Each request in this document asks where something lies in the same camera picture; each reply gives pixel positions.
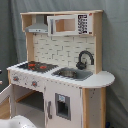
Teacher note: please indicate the white toy microwave door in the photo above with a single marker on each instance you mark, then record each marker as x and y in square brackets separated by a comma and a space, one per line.
[63, 25]

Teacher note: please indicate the toy oven door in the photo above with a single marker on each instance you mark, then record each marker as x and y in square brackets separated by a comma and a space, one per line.
[6, 93]

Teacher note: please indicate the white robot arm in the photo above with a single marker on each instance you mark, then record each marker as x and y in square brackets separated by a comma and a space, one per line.
[16, 122]

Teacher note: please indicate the wooden toy kitchen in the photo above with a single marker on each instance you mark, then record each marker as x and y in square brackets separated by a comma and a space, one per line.
[87, 97]

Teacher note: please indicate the grey toy sink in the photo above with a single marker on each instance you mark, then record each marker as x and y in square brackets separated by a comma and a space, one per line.
[72, 74]

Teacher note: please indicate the black toy faucet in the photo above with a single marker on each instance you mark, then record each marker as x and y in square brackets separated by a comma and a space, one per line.
[82, 64]

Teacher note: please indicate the black toy stovetop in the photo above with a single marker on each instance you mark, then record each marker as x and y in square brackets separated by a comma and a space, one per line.
[37, 66]

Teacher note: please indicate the right oven knob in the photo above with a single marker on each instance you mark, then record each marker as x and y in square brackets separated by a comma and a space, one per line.
[34, 83]

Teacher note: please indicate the oven knob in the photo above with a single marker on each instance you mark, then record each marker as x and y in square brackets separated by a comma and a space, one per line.
[15, 78]
[34, 83]

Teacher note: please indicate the grey ice dispenser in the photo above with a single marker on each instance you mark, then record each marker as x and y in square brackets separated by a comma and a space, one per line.
[62, 104]

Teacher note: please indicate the grey range hood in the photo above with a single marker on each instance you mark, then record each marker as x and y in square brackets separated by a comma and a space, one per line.
[40, 24]

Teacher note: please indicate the left oven knob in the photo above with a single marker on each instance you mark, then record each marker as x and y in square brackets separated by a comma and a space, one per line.
[15, 78]

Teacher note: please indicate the grey fridge door handle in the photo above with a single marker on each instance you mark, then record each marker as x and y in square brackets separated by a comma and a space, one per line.
[49, 110]

